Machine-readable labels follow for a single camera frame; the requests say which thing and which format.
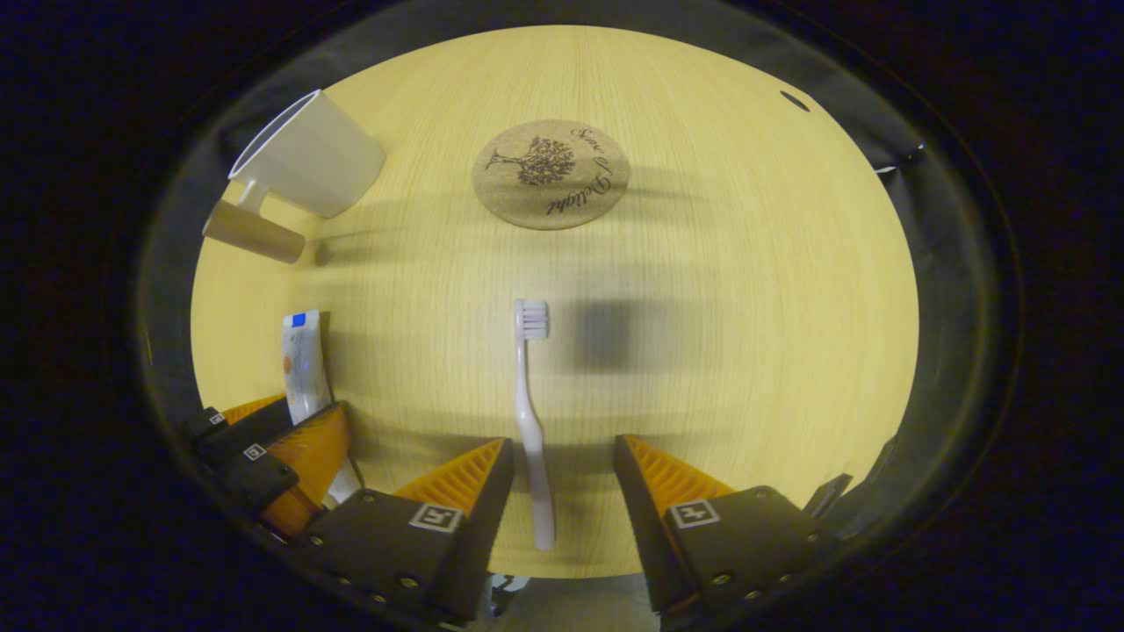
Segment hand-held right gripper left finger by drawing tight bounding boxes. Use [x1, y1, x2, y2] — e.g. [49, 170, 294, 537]
[294, 437, 516, 628]

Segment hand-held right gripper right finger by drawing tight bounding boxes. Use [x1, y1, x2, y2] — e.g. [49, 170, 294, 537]
[612, 434, 839, 615]

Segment white toothpaste tube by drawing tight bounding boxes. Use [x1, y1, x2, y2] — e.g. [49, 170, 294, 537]
[281, 310, 363, 510]

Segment white toothbrush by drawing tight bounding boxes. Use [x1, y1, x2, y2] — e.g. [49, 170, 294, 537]
[514, 298, 557, 552]

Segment white cup with wooden handle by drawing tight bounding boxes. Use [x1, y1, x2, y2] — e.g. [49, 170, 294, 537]
[202, 88, 387, 264]

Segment round cork coaster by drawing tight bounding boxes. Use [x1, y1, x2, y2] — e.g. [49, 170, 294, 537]
[472, 119, 630, 231]

